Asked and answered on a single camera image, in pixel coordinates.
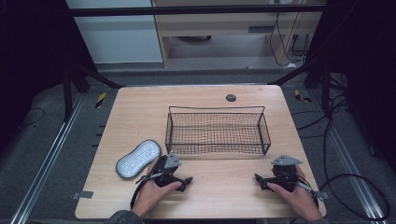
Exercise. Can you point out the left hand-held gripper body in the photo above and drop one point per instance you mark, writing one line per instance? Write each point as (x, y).
(167, 169)

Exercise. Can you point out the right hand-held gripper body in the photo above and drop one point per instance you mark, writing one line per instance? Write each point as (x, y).
(285, 174)

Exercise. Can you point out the grey oval sponge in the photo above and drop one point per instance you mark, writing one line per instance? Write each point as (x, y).
(138, 159)

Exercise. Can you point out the person's right hand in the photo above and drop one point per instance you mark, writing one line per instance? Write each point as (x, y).
(295, 199)

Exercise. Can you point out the person's left hand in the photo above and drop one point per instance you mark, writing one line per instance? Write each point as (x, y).
(152, 196)

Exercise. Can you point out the yellow black tape strip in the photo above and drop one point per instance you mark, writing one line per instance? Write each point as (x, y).
(100, 100)
(301, 97)

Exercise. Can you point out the grey table grommet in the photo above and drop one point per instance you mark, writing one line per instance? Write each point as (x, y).
(230, 98)

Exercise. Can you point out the grey tape piece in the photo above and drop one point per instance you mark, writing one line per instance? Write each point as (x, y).
(82, 194)

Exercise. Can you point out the black metal stand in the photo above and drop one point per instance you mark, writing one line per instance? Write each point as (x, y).
(77, 77)
(314, 71)

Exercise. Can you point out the white cabinet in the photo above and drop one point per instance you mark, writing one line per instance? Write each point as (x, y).
(118, 37)

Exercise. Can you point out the wooden desk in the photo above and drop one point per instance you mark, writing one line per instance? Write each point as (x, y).
(218, 28)

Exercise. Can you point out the aluminium floor rail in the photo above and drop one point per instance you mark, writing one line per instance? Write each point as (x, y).
(351, 168)
(46, 161)

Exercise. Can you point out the black horizontal frame bar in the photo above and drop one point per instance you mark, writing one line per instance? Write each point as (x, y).
(193, 10)

